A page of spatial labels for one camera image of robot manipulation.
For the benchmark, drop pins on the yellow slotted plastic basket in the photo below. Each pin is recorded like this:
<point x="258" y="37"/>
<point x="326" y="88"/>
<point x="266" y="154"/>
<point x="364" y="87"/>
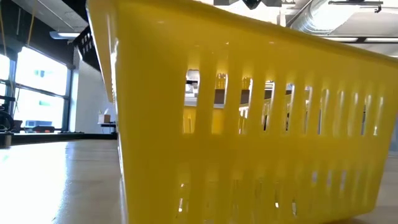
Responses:
<point x="220" y="81"/>
<point x="155" y="124"/>

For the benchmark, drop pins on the cardboard box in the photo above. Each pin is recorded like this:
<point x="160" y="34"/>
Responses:
<point x="104" y="119"/>

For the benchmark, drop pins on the large window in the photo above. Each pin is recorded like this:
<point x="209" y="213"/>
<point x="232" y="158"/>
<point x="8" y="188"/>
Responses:
<point x="40" y="93"/>

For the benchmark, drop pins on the black ceiling track fixture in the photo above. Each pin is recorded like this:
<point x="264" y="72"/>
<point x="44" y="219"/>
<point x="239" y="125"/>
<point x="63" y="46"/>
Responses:
<point x="354" y="2"/>

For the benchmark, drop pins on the black aluminium table frame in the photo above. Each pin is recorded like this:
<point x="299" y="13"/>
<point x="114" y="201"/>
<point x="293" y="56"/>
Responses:
<point x="62" y="137"/>

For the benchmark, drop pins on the silver air duct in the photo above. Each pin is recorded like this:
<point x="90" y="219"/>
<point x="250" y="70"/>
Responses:
<point x="326" y="17"/>

